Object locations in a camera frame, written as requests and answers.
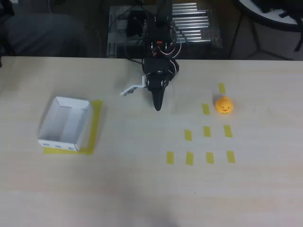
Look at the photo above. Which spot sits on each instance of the yellow rubber duck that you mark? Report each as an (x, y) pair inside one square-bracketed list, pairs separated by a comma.
[(224, 105)]

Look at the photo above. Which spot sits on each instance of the round white table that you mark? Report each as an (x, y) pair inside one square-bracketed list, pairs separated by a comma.
[(272, 16)]

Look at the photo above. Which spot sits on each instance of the long yellow tape strip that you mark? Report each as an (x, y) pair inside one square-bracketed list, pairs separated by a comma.
[(95, 118), (52, 151)]

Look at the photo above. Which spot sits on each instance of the short yellow tape strip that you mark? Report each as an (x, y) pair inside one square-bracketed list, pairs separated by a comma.
[(210, 158), (230, 156), (189, 158), (206, 109), (188, 135), (207, 131), (170, 158), (222, 88), (228, 131)]

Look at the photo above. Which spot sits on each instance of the white gripper camera mount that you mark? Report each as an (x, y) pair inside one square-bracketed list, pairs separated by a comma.
[(132, 88)]

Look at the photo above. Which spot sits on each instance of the white cardboard box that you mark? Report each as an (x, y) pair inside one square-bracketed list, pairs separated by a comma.
[(65, 123)]

